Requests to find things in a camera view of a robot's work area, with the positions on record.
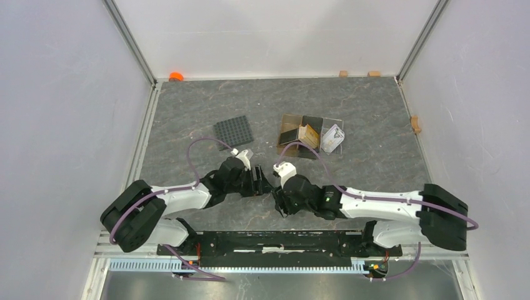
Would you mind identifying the black credit card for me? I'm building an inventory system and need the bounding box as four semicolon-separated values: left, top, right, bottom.
278;128;299;145

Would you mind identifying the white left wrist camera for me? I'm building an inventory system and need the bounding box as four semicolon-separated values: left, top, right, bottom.
231;148;254;171

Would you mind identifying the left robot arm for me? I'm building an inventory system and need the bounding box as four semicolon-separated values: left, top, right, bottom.
100;157;274;255

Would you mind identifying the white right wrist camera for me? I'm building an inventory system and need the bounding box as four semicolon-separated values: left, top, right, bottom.
273;161;297;188

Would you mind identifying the black card holder wallet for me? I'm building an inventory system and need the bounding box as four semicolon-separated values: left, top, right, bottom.
271;186;286;218

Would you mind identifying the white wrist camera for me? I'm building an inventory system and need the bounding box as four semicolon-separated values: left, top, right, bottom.
273;161;297;188
231;148;254;171

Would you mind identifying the dark grey stud baseplate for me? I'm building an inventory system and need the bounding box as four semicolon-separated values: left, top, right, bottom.
213;116;254;148

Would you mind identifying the orange round cap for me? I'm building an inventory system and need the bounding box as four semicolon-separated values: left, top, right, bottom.
168;72;184;81

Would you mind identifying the curved wooden piece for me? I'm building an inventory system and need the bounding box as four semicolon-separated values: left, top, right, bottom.
410;116;422;134

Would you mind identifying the amber and black organizer box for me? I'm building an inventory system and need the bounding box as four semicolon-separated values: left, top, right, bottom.
276;114;324;154

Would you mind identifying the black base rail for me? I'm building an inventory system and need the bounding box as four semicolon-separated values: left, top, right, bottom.
175;230;403;268

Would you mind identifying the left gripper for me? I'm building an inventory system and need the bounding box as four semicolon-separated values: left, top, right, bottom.
226;164;274;197

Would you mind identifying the orange card stack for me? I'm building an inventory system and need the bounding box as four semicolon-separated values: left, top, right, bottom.
298;124;319;149

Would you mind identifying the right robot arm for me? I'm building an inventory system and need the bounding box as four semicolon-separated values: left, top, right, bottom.
272;174;474;255

